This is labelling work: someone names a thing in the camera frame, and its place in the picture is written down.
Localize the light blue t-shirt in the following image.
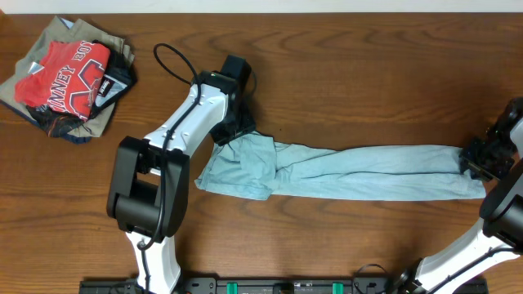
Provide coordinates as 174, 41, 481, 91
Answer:
195, 132, 486, 201

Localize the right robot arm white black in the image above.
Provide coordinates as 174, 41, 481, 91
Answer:
387, 97, 522, 293

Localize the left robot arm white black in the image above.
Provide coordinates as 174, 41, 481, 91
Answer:
106, 56, 256, 293

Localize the red printed t-shirt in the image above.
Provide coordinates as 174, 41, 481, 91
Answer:
15, 41, 110, 121

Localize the khaki folded garment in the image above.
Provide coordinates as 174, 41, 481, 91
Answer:
1, 16, 135, 143

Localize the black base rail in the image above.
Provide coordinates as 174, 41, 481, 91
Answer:
78, 275, 489, 294

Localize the small black cable loop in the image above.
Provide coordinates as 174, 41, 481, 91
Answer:
351, 263, 387, 294

